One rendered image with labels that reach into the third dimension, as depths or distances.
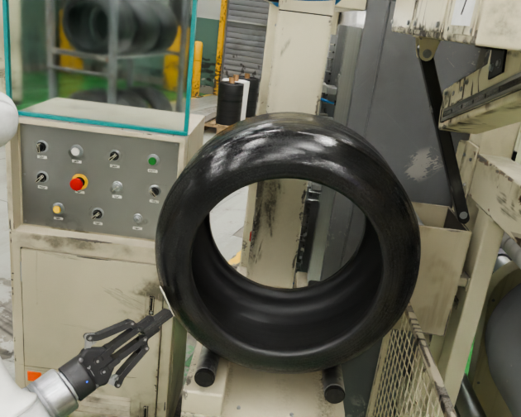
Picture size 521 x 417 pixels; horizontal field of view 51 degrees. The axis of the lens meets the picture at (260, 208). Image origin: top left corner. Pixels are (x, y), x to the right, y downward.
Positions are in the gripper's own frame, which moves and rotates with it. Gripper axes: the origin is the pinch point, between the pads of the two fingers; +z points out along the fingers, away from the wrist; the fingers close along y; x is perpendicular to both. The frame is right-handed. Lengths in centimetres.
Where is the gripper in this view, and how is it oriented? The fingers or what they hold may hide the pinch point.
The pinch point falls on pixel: (155, 321)
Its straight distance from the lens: 118.3
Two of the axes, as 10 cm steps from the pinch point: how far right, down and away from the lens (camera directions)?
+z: 7.1, -4.9, 5.0
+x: 5.8, 0.0, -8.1
